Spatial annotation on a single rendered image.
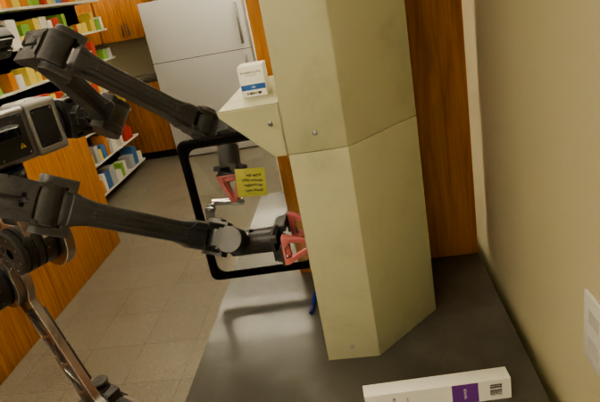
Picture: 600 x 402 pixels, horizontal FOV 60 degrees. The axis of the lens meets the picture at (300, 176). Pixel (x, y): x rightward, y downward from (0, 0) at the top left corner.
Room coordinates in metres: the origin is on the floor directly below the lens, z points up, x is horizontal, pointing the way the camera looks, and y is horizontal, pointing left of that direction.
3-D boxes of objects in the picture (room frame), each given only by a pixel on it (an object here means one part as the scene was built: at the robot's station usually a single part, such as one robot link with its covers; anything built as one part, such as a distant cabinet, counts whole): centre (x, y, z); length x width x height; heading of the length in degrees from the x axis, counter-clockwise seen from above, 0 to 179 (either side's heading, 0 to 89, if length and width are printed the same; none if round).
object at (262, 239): (1.07, 0.10, 1.17); 0.10 x 0.07 x 0.07; 170
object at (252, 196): (1.24, 0.14, 1.19); 0.30 x 0.01 x 0.40; 83
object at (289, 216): (1.09, 0.02, 1.17); 0.09 x 0.07 x 0.07; 80
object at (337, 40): (1.05, -0.13, 1.33); 0.32 x 0.25 x 0.77; 172
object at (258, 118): (1.08, 0.05, 1.46); 0.32 x 0.12 x 0.10; 172
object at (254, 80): (1.04, 0.05, 1.54); 0.05 x 0.05 x 0.06; 83
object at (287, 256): (1.02, 0.03, 1.17); 0.09 x 0.07 x 0.07; 80
